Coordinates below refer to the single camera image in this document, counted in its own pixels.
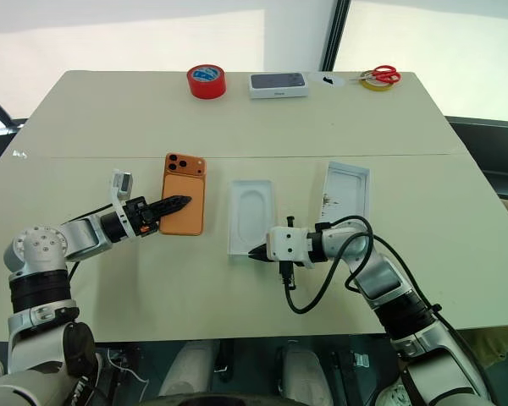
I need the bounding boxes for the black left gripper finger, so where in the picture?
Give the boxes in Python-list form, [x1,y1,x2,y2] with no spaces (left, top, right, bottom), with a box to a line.
[153,205,189,221]
[152,194,193,209]

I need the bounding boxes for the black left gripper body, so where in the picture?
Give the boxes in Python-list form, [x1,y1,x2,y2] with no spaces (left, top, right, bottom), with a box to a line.
[124,195,161,238]

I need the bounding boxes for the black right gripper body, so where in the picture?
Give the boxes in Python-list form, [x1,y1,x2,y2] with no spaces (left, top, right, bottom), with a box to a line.
[261,215,299,291]

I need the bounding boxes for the orange smartphone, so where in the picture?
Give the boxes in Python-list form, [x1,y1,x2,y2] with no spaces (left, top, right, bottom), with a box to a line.
[157,152,207,237]

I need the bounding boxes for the white phone box base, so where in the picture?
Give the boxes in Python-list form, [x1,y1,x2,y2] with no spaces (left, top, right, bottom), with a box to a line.
[227,179,277,258]

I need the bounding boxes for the white phone box lid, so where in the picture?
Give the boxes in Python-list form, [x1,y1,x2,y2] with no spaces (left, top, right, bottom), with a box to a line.
[321,160,372,224]

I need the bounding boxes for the closed white phone box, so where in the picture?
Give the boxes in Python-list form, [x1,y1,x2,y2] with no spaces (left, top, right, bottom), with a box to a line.
[248,72,312,102]

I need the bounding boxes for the white rounded robot foot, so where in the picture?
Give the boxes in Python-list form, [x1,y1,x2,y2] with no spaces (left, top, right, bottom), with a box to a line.
[278,340,334,405]
[157,339,216,399]

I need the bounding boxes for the red tape roll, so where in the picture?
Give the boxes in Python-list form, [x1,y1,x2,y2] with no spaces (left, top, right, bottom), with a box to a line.
[186,63,228,101]

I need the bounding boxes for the white paper scrap black mark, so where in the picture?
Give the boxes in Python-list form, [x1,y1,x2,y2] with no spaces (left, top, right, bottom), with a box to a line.
[307,71,346,90]

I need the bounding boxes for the yellow tape roll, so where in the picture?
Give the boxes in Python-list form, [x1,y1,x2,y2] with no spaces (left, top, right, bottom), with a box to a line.
[360,77,393,92]

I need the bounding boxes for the dark side bench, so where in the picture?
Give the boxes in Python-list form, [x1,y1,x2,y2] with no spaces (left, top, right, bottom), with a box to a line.
[443,115,508,205]

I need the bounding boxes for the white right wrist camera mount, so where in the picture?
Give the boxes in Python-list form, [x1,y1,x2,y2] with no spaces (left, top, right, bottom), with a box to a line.
[264,225,319,269]

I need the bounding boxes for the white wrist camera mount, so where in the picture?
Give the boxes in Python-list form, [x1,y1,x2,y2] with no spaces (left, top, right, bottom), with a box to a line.
[108,168,135,238]
[264,225,319,269]

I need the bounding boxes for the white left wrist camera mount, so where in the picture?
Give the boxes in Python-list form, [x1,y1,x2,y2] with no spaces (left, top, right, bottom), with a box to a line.
[108,168,135,238]

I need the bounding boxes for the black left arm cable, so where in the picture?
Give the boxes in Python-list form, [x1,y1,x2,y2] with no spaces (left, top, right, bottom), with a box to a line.
[65,203,114,281]

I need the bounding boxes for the red handled scissors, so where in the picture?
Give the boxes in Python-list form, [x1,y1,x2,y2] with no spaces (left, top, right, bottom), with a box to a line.
[348,64,403,85]

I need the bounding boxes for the dark window frame post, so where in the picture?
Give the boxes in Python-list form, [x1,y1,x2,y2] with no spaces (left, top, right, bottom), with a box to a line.
[320,0,351,74]

